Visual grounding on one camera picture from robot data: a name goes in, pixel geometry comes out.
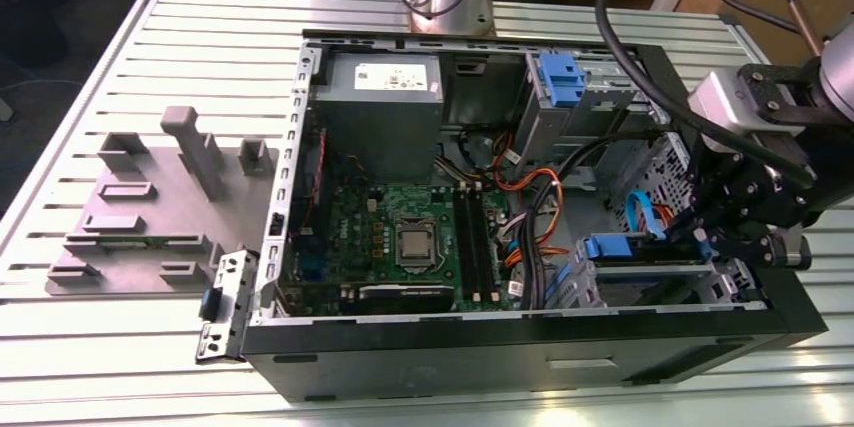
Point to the CPU socket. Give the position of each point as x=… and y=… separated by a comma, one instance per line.
x=416, y=221

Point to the black RAM slot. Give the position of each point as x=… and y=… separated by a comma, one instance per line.
x=484, y=242
x=468, y=242

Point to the metal disk bay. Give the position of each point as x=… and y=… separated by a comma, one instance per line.
x=654, y=272

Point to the metal expansion slot bracket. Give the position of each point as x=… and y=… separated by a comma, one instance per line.
x=233, y=297

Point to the grey power supply unit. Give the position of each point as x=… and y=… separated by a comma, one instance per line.
x=374, y=137

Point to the hard disk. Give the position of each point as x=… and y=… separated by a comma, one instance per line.
x=607, y=247

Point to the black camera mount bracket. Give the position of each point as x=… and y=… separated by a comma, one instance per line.
x=767, y=79

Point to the silver CPU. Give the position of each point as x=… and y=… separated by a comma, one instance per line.
x=415, y=244

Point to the grey parts rack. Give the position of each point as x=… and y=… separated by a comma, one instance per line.
x=167, y=227

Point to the blue drive latch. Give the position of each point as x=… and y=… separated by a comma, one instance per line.
x=563, y=82

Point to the green RAM stick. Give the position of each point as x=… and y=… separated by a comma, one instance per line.
x=127, y=244

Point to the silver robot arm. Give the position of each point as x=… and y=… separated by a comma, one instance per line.
x=454, y=2

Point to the black graphics card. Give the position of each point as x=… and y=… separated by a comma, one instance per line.
x=400, y=299

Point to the green motherboard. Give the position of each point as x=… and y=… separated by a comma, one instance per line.
x=360, y=207

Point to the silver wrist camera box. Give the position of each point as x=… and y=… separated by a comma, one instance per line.
x=727, y=102

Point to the metal optical drive cage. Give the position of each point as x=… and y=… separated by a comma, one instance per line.
x=547, y=127

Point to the black PC case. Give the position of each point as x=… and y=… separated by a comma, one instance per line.
x=467, y=367

